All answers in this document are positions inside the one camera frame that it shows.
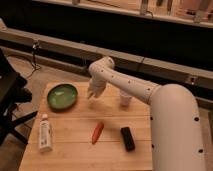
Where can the white squeeze bottle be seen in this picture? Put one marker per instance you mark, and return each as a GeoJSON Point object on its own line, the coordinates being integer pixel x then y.
{"type": "Point", "coordinates": [45, 134]}

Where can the black chair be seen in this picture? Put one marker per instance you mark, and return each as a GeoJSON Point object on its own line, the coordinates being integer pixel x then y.
{"type": "Point", "coordinates": [12, 92]}

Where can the black rectangular block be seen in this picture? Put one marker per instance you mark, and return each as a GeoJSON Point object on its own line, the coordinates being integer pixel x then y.
{"type": "Point", "coordinates": [127, 138]}

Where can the white paper cup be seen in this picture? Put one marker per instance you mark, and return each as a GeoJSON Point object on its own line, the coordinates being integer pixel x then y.
{"type": "Point", "coordinates": [125, 99]}

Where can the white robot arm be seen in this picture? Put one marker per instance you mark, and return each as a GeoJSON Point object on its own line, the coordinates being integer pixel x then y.
{"type": "Point", "coordinates": [176, 135]}

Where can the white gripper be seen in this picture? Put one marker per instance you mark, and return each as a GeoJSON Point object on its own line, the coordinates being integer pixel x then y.
{"type": "Point", "coordinates": [95, 89]}

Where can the green ceramic bowl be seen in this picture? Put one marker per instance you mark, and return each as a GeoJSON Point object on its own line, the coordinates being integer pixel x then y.
{"type": "Point", "coordinates": [62, 96]}

